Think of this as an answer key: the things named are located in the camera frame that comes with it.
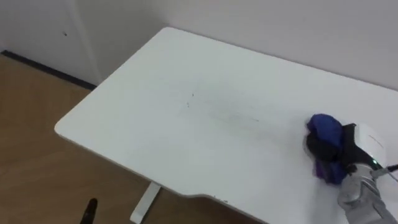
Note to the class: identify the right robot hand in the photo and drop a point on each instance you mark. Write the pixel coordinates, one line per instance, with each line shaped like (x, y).
(357, 146)

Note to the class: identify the blue cleaning cloth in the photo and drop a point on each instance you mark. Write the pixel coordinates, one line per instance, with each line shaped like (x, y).
(326, 130)

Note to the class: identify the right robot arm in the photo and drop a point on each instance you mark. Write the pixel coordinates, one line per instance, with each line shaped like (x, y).
(362, 196)

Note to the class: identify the white desk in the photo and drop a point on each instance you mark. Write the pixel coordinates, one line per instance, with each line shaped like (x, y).
(199, 124)

